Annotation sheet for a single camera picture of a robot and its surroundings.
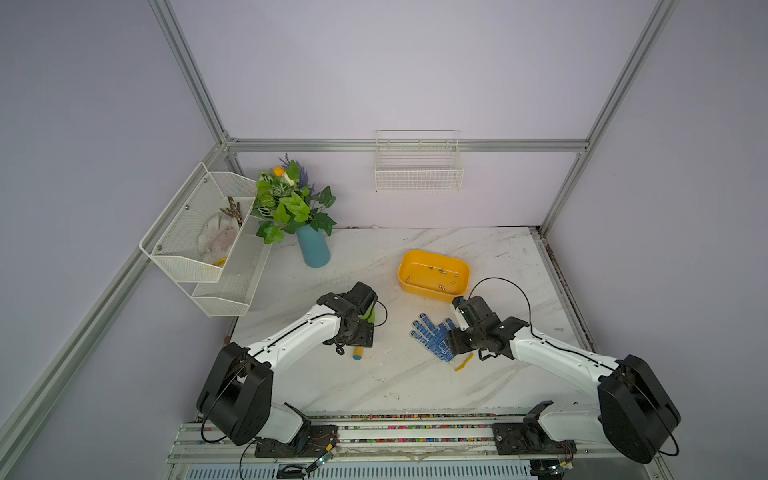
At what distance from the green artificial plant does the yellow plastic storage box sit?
1.09 feet

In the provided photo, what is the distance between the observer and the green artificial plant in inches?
31.6

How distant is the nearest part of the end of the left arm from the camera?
0.61 metres

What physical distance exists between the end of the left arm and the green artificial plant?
269 millimetres

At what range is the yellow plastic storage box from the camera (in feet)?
3.39

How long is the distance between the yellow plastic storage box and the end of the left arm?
28cm
